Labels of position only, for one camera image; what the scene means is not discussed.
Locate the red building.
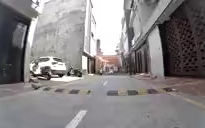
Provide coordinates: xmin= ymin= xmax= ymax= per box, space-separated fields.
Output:
xmin=96 ymin=54 xmax=123 ymax=74

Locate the white building with dark garage doors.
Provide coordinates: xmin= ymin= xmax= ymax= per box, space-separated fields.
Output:
xmin=0 ymin=0 xmax=41 ymax=86

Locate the white car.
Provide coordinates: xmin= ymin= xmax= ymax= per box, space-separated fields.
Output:
xmin=29 ymin=55 xmax=68 ymax=81

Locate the black and yellow speed bump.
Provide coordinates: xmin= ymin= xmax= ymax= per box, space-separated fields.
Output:
xmin=31 ymin=86 xmax=178 ymax=98

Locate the grey paved sidewalk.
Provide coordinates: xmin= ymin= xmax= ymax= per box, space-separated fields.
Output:
xmin=0 ymin=81 xmax=36 ymax=100

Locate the tall grey building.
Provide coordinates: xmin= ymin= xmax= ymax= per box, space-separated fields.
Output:
xmin=30 ymin=0 xmax=98 ymax=75

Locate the motorcycle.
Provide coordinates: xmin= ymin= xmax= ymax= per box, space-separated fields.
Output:
xmin=66 ymin=64 xmax=84 ymax=78

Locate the row of grey buildings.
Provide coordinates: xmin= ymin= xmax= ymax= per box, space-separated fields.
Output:
xmin=117 ymin=0 xmax=151 ymax=76

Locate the building with dark lattice gate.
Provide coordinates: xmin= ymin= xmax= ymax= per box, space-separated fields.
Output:
xmin=136 ymin=0 xmax=205 ymax=80

